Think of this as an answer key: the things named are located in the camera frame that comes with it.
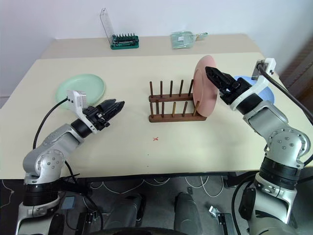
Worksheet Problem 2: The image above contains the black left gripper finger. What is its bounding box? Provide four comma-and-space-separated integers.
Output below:
98, 98, 119, 114
105, 100, 126, 123

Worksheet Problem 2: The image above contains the wooden dish rack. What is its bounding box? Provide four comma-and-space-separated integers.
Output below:
148, 78, 207, 123

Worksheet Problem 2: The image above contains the green screwdriver bit set case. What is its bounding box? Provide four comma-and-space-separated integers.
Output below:
99, 7, 140, 50

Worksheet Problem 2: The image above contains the green plate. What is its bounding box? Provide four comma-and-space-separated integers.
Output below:
55, 73, 107, 110

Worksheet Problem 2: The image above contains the metal bracket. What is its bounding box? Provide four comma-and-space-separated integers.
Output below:
208, 205, 237, 235

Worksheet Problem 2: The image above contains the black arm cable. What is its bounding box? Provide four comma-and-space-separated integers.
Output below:
32, 97, 71, 150
256, 63, 313, 170

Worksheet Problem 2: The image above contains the dark rounded robot leg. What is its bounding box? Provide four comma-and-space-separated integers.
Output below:
107, 192, 148, 230
173, 191, 201, 235

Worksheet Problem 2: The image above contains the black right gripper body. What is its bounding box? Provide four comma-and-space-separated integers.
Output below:
219, 76, 254, 106

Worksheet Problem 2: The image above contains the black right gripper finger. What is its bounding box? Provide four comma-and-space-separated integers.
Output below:
205, 66, 240, 89
205, 71, 229, 91

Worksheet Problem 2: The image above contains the small blue-grey box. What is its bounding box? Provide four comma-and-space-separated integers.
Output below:
60, 195, 77, 211

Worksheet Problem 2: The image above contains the brown wooden panel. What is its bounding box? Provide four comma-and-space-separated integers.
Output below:
278, 36, 313, 105

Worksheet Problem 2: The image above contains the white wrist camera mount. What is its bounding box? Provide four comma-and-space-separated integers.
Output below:
229, 57, 277, 111
66, 90, 99, 135

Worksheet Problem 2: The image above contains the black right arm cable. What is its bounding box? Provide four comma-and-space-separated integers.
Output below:
256, 63, 313, 170

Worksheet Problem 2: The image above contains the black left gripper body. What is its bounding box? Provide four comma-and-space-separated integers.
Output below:
84, 105, 111, 134

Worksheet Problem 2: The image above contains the pink plate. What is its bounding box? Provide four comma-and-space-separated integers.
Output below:
192, 55, 219, 118

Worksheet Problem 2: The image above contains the white floor cable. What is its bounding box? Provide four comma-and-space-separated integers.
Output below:
89, 175, 228, 198

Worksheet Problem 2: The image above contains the blue plate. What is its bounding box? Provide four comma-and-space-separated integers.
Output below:
233, 75, 275, 104

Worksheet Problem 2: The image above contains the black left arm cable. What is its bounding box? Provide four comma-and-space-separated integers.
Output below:
32, 97, 71, 150

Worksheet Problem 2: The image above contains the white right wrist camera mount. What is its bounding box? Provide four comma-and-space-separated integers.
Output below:
229, 57, 277, 111

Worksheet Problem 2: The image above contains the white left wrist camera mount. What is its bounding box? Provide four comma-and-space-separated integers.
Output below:
66, 90, 99, 135

